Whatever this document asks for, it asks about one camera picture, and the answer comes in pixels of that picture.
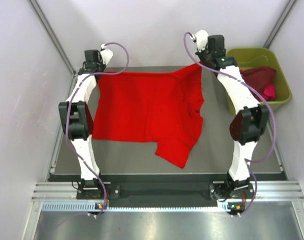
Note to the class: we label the aluminium frame post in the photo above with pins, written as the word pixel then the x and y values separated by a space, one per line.
pixel 51 34
pixel 290 4

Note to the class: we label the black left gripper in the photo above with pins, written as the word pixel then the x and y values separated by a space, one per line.
pixel 102 64

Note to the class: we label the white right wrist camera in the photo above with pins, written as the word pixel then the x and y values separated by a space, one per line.
pixel 201 40

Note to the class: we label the aluminium frame post left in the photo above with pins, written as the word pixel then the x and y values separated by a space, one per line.
pixel 51 34

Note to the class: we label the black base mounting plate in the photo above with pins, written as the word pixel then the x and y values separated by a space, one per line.
pixel 172 190

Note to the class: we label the olive green plastic bin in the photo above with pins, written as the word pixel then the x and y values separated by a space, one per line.
pixel 248 58

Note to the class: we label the aluminium frame post right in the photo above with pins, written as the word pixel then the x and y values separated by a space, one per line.
pixel 290 4

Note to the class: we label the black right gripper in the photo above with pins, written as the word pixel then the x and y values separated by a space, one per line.
pixel 200 54

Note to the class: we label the aluminium front rail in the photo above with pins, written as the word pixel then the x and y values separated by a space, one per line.
pixel 61 196

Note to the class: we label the red t shirt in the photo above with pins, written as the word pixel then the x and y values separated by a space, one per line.
pixel 142 107

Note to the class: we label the maroon shirt in bin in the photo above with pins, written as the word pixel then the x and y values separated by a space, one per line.
pixel 258 77

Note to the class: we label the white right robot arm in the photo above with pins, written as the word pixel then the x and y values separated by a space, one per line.
pixel 250 118

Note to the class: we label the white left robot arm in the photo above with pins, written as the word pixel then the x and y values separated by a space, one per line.
pixel 77 125

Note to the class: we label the pink shirt in bin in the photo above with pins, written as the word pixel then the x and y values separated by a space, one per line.
pixel 269 93

